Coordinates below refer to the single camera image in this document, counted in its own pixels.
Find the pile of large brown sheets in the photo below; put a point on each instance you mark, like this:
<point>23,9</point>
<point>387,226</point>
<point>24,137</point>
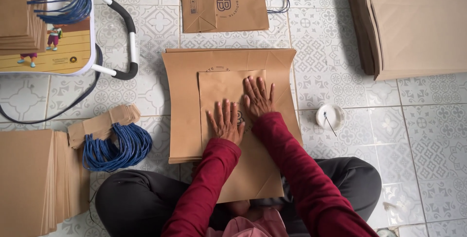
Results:
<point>419,25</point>

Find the white glue dish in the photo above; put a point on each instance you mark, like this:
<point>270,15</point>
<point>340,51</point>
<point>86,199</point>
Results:
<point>335,115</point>

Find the small cartoon print folding table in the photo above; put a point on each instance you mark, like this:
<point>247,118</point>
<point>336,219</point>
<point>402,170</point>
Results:
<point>73,47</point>

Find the brown paper bag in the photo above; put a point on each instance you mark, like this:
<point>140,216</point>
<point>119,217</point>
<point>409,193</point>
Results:
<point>251,164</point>

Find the person's left hand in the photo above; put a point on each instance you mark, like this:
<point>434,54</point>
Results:
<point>228,127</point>

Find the stack of brown cardboard sheets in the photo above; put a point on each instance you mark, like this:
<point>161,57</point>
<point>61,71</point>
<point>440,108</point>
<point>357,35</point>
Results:
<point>29,182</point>

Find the person's legs in black trousers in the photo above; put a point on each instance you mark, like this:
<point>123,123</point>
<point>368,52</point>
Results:
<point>138,200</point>

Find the pink cloth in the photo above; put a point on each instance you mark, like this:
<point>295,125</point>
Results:
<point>251,226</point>

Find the person's right hand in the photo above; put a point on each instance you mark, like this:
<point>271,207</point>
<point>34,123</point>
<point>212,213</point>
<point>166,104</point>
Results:
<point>261,102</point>

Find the thin glue stick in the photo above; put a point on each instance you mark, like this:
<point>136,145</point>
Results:
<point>329,123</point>

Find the stack of flat printed bags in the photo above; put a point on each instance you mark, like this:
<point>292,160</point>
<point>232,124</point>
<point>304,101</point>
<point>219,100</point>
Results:
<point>182,102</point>

